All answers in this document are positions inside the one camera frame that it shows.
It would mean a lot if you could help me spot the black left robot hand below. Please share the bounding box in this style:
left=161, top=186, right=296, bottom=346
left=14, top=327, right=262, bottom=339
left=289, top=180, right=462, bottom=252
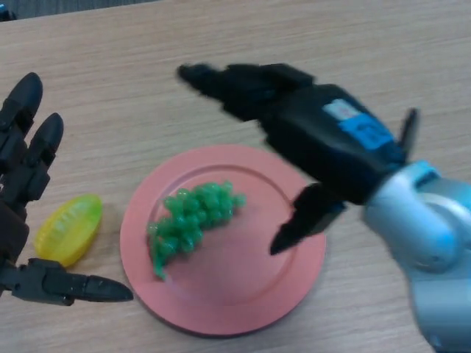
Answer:
left=0, top=72, right=135, bottom=307

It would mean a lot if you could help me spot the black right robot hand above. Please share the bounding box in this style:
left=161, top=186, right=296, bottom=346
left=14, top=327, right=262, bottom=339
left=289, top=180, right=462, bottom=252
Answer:
left=176, top=63, right=409, bottom=257

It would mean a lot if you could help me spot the green plastic grape bunch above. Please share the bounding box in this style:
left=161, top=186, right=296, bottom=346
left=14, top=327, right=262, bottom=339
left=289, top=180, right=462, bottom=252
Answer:
left=146, top=179, right=247, bottom=282

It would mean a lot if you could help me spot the pink round plate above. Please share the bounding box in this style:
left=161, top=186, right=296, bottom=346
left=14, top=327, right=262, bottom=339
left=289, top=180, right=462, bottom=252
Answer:
left=119, top=143, right=327, bottom=338

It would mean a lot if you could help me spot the yellow plastic starfruit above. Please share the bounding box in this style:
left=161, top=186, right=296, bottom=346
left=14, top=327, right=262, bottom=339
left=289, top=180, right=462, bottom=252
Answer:
left=35, top=193, right=103, bottom=268

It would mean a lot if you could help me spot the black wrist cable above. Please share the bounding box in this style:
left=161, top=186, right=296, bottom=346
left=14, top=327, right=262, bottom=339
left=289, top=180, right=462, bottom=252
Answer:
left=398, top=107, right=421, bottom=165

